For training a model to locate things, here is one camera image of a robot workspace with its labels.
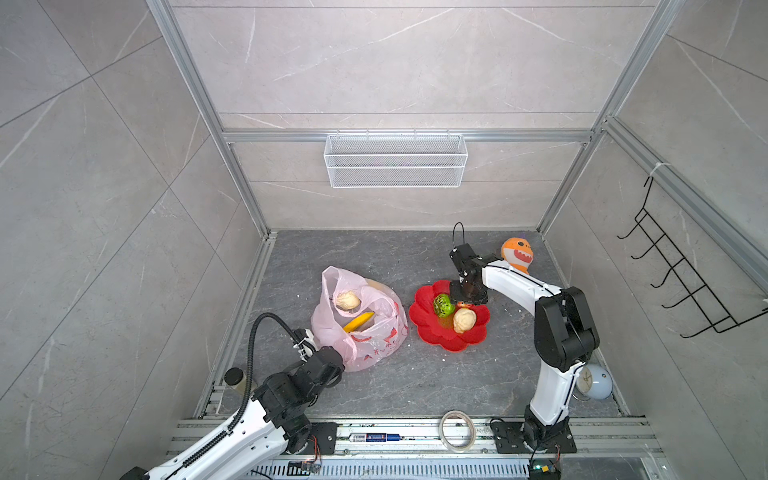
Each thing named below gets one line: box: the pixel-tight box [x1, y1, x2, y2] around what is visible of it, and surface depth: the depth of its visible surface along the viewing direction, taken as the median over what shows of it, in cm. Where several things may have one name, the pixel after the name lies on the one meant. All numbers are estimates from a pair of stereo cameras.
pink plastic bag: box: [310, 266, 409, 372], surface depth 83 cm
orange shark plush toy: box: [501, 237, 534, 275], surface depth 105 cm
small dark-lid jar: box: [224, 367, 247, 395], surface depth 76 cm
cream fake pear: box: [336, 291, 361, 310], surface depth 95 cm
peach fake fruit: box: [453, 307, 476, 334], surface depth 92 cm
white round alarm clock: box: [572, 363, 614, 401], surface depth 77 cm
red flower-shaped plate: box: [409, 280, 490, 352], surface depth 94 cm
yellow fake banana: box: [343, 312, 375, 333], surface depth 94 cm
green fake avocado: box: [433, 293, 456, 318], surface depth 94 cm
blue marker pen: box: [348, 432, 402, 443], surface depth 74 cm
